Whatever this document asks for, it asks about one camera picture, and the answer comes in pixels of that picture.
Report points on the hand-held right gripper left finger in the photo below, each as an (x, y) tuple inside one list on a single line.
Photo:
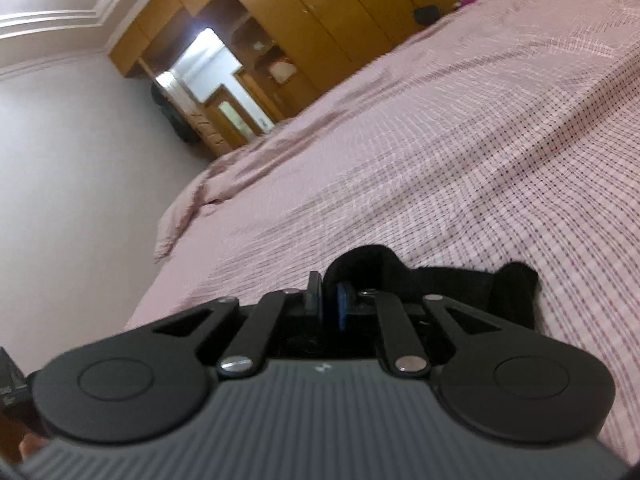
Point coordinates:
[(314, 296)]

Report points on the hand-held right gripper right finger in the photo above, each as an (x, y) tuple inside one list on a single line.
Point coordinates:
[(343, 306)]

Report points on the black button cardigan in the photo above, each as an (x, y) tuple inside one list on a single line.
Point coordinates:
[(450, 280)]

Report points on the pink checked bed cover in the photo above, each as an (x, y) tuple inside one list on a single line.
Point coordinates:
[(425, 135)]

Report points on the wooden door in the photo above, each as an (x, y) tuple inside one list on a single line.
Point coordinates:
[(232, 117)]

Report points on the white and pink container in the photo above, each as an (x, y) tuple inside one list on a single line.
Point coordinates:
[(283, 70)]

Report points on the dark hanging bag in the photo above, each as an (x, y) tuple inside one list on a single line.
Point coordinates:
[(171, 115)]

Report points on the wooden wardrobe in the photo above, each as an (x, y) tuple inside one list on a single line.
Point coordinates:
[(325, 5)]

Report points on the small black box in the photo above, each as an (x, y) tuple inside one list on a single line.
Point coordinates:
[(425, 13)]

